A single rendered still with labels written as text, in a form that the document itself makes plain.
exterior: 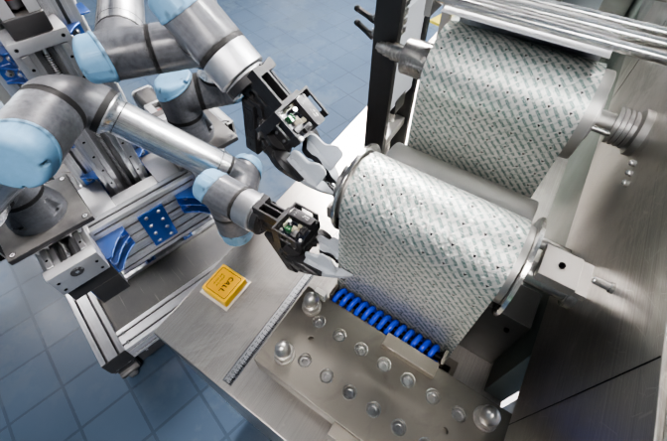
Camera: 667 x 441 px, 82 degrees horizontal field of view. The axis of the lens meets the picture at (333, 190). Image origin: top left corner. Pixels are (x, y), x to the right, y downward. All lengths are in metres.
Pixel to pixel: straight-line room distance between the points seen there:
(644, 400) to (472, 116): 0.44
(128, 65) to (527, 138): 0.61
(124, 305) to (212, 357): 1.00
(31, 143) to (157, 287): 1.14
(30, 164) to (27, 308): 1.58
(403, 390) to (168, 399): 1.30
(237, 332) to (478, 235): 0.56
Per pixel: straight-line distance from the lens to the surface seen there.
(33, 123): 0.80
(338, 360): 0.71
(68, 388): 2.06
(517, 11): 0.68
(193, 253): 1.85
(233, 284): 0.90
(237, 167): 0.92
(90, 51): 0.68
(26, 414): 2.11
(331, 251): 0.71
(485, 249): 0.52
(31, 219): 1.31
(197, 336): 0.91
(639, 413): 0.36
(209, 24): 0.56
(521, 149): 0.67
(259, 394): 0.84
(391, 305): 0.71
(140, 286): 1.85
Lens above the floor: 1.72
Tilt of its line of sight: 51 degrees down
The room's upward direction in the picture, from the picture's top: straight up
